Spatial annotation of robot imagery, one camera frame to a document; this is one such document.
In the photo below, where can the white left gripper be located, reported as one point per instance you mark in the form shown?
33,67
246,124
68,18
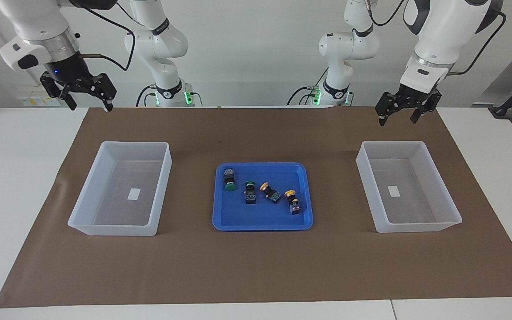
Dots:
425,78

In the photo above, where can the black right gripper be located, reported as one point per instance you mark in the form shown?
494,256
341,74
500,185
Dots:
69,71

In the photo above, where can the yellow push button switch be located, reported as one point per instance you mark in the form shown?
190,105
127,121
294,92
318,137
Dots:
293,203
272,193

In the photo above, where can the green push button switch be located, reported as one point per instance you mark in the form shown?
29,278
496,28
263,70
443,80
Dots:
230,180
250,194

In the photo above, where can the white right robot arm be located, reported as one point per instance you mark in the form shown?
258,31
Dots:
29,18

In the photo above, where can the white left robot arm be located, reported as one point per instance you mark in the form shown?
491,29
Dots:
442,31

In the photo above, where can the white paper label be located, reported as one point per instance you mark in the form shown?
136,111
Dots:
134,194
393,191

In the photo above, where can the translucent white plastic box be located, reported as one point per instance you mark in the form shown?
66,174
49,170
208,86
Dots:
118,213
416,209

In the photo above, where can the blue plastic tray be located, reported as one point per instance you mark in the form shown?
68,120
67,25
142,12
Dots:
265,218

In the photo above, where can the brown paper mat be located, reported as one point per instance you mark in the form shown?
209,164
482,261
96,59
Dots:
256,266

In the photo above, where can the white wall outlet box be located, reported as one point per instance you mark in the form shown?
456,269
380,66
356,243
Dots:
31,101

